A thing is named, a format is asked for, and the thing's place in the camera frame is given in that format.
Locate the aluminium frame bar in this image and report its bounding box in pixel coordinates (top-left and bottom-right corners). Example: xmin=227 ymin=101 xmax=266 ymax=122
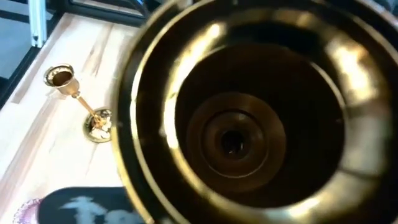
xmin=27 ymin=0 xmax=48 ymax=49

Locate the short brass candlestick holder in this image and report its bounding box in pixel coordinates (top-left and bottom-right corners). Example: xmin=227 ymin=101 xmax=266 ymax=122
xmin=42 ymin=63 xmax=113 ymax=144

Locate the tall brass candlestick holder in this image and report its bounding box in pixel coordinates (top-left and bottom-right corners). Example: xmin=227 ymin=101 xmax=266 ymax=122
xmin=110 ymin=0 xmax=398 ymax=224

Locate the pink ribbed glass candle holder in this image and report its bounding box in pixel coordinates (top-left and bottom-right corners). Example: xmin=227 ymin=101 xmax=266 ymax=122
xmin=11 ymin=197 xmax=43 ymax=224

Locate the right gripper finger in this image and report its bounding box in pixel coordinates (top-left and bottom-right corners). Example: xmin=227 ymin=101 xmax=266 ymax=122
xmin=36 ymin=185 xmax=147 ymax=224

